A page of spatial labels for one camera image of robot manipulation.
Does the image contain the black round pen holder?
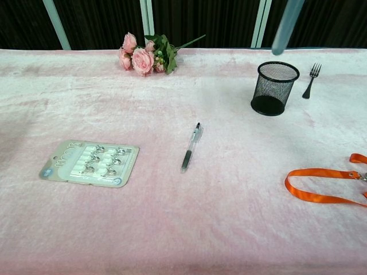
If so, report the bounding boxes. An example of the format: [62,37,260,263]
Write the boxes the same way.
[250,61,300,117]

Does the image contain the black gel pen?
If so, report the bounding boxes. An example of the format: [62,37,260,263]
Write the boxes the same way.
[180,122,205,174]

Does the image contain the pink artificial rose bouquet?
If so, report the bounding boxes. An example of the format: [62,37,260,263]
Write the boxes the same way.
[118,32,206,77]

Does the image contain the pink plush table cloth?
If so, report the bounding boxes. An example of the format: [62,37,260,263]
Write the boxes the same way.
[0,47,367,275]

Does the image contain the hook blister pack card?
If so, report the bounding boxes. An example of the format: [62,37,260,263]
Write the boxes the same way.
[38,139,140,188]

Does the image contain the black pleated curtain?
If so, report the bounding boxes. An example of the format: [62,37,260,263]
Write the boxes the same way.
[0,0,367,50]

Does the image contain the aluminium frame post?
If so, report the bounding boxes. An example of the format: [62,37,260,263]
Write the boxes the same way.
[251,0,272,48]
[42,0,72,51]
[139,0,156,37]

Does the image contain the orange lanyard strap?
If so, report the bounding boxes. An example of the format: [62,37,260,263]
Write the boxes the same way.
[284,153,367,208]

